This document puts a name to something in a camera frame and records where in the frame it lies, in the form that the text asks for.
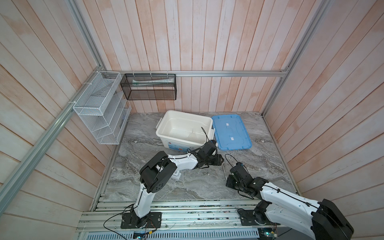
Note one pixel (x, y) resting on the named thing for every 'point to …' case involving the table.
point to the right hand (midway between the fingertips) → (226, 180)
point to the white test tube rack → (176, 176)
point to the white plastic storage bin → (184, 131)
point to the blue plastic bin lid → (230, 132)
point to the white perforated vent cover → (213, 235)
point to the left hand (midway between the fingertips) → (220, 162)
